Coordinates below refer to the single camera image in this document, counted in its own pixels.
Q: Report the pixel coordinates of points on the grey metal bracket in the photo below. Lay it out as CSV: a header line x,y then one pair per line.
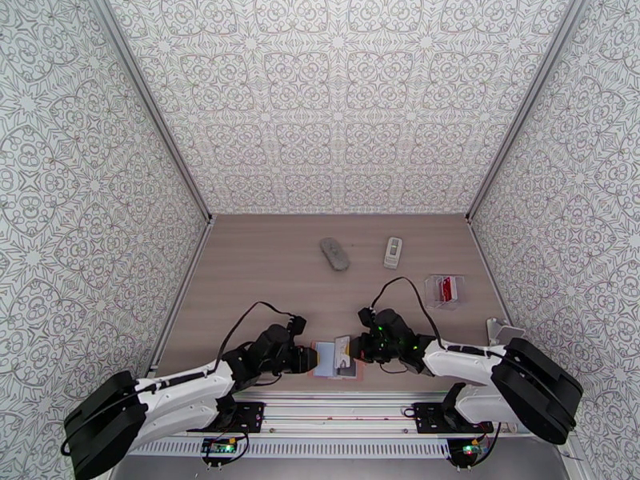
x,y
507,333

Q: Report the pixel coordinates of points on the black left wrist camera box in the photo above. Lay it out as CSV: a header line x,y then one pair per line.
x,y
297,325

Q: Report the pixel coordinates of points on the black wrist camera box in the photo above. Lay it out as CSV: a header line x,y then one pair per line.
x,y
366,316
297,325

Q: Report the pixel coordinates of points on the white perforated strip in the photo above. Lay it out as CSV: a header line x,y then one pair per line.
x,y
325,448

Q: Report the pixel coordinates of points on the grey felt pouch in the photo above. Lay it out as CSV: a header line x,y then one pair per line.
x,y
334,253

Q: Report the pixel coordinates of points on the green circuit board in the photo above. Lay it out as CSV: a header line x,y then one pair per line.
x,y
470,449
220,447

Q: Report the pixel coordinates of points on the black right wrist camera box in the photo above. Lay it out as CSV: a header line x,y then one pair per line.
x,y
366,316

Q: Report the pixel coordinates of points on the pink card holder wallet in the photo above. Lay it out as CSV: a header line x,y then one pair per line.
x,y
325,358

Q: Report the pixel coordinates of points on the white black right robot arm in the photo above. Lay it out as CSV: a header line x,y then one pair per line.
x,y
465,361

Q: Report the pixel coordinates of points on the white printed card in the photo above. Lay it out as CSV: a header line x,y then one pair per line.
x,y
342,346

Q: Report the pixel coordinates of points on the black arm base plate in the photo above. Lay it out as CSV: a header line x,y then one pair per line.
x,y
427,418
250,416

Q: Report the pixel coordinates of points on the clear acrylic card stand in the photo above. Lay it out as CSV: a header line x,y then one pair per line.
x,y
432,303

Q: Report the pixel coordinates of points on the aluminium corner post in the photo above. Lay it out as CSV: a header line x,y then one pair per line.
x,y
523,106
153,106

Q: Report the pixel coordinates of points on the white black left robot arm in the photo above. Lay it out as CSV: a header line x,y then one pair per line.
x,y
190,393

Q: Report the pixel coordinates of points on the white remote control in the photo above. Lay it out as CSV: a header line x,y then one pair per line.
x,y
393,252

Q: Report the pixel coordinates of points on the red card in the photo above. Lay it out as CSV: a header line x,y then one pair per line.
x,y
447,289

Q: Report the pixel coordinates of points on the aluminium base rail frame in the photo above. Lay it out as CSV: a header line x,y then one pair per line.
x,y
340,411

